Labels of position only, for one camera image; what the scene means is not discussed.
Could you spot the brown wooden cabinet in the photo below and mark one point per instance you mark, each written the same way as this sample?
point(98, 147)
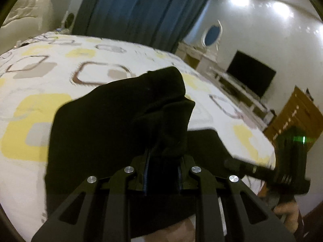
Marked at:
point(295, 113)

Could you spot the cream tufted headboard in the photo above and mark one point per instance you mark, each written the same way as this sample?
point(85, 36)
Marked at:
point(27, 10)

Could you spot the black pants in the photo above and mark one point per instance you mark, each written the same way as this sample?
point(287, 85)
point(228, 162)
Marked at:
point(113, 121)

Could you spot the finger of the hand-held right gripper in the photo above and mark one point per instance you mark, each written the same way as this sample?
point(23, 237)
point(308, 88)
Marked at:
point(248, 167)

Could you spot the black television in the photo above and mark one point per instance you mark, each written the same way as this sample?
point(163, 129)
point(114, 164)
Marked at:
point(251, 73)

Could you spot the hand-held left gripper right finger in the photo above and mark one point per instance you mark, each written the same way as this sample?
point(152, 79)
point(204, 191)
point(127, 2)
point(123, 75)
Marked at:
point(179, 175)

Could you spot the blue curtain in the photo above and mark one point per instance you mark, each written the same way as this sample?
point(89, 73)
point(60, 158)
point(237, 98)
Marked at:
point(141, 12)

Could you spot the person's right hand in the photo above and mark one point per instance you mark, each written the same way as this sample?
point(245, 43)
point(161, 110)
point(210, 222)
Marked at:
point(287, 213)

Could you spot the cream television stand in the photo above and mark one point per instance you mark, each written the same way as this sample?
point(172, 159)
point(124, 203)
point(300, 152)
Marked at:
point(242, 93)

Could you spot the bed with patterned sheet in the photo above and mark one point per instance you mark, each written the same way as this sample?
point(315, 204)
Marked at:
point(50, 63)

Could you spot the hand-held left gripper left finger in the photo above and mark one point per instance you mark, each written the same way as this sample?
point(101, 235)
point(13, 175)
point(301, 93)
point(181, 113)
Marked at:
point(147, 167)

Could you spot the cream dressing table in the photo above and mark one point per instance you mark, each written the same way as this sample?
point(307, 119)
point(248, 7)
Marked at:
point(194, 55)

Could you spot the oval vanity mirror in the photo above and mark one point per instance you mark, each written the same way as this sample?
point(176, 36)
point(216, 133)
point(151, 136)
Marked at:
point(211, 34)

